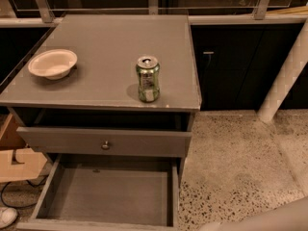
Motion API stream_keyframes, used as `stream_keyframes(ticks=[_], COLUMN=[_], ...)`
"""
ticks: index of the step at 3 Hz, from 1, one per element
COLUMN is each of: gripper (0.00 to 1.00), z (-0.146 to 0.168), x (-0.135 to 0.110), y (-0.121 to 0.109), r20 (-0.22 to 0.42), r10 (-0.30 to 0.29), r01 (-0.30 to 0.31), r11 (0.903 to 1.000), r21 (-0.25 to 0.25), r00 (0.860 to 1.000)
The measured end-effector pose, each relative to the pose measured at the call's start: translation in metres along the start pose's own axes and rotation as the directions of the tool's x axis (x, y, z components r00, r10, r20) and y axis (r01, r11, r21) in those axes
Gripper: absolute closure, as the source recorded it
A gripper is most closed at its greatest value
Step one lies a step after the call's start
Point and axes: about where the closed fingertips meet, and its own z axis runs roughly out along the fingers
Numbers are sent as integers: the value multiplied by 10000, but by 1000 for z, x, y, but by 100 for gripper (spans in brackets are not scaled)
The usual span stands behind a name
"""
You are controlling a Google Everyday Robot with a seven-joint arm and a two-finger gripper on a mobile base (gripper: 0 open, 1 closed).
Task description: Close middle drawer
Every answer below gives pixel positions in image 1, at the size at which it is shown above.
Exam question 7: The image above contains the grey drawer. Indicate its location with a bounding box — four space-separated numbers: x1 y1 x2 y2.
17 154 178 231
16 107 193 159

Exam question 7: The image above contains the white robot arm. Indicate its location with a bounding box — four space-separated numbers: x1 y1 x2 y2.
198 197 308 231

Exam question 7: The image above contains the grey drawer cabinet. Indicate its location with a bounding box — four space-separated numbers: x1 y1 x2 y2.
0 14 203 185

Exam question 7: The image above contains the round metal drawer knob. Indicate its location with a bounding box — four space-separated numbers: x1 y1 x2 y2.
101 141 111 150

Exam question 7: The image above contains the grey top drawer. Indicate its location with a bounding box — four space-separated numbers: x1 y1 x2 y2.
16 107 193 159

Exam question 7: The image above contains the green soda can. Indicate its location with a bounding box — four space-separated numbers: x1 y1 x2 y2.
136 56 160 103

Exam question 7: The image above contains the white paper bowl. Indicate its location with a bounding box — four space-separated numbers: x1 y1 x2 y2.
28 49 77 80

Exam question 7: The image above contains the white diagonal support pole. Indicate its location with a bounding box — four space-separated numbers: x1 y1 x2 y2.
257 20 308 123

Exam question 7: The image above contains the white shoe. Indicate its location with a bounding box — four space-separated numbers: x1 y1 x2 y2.
0 207 18 229

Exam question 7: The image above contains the dark lower wall cabinet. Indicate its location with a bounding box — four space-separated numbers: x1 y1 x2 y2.
192 23 303 111

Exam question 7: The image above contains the black floor cable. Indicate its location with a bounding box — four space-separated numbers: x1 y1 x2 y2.
0 176 48 210

